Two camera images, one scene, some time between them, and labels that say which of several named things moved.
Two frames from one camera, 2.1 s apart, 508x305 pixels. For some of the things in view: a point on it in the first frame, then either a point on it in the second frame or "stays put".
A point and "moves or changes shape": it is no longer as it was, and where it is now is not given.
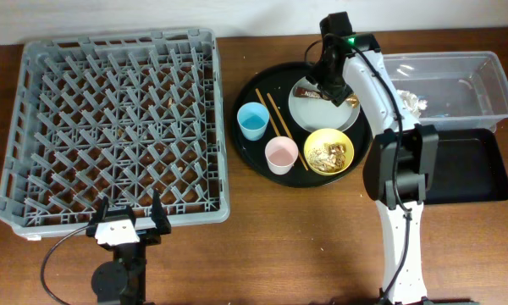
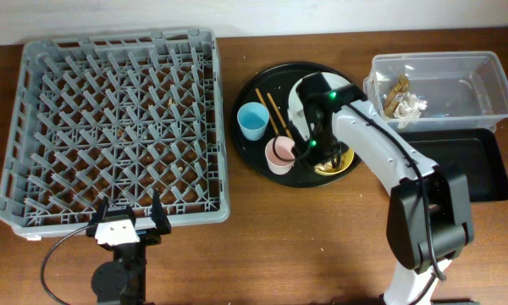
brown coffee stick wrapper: [311, 93] moves or changes shape
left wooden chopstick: [264, 105] stays put
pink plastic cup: [281, 152] stays put
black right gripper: [316, 74] to [338, 147]
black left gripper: [161, 222] stays put
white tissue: [411, 102] stays put
